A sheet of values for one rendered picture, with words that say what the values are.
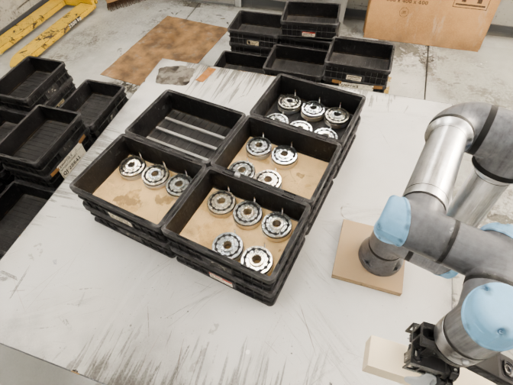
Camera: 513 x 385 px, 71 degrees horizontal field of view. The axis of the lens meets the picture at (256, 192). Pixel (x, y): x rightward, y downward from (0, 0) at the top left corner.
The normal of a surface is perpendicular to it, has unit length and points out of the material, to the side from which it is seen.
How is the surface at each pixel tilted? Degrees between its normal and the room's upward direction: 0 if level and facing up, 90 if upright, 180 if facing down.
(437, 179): 12
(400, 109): 0
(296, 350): 0
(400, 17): 73
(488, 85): 0
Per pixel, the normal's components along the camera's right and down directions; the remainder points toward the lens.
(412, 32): -0.30, 0.55
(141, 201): -0.04, -0.59
